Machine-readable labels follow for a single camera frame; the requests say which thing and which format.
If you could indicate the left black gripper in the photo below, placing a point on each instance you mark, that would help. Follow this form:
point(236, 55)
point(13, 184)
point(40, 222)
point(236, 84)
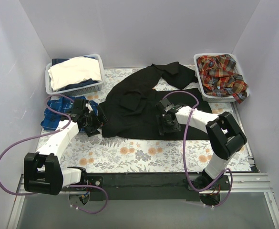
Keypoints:
point(96, 124)

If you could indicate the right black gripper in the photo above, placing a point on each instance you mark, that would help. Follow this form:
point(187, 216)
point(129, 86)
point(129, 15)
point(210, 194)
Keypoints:
point(162, 125)

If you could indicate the black long sleeve shirt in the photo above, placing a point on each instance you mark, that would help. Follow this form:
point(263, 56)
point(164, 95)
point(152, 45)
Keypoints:
point(130, 99)

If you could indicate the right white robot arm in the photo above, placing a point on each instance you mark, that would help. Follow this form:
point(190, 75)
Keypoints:
point(224, 133)

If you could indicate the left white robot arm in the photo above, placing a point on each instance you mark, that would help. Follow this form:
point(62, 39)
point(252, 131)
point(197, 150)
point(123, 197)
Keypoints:
point(42, 170)

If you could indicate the left white plastic basket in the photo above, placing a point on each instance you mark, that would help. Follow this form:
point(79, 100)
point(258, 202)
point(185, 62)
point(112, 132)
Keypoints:
point(74, 76)

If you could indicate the white plastic basket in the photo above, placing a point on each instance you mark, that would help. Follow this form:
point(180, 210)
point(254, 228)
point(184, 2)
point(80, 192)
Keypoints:
point(74, 76)
point(219, 96)

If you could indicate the floral patterned table mat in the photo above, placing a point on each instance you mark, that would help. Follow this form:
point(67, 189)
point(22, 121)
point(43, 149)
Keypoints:
point(115, 155)

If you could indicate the blue plaid shirt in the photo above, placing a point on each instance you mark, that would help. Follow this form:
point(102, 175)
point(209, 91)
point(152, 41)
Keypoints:
point(56, 114)

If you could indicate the folded black shirt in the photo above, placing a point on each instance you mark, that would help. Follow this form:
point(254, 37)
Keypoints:
point(176, 75)

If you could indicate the right white plastic basket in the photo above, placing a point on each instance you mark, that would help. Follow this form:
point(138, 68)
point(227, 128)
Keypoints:
point(219, 96)

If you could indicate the cream white folded shirt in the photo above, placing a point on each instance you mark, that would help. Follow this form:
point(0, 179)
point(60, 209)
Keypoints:
point(73, 71)

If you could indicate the red plaid shirt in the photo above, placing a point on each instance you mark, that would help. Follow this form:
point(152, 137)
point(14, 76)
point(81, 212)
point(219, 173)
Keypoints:
point(221, 76)

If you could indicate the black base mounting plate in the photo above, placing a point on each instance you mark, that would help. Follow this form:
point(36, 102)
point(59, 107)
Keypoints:
point(144, 186)

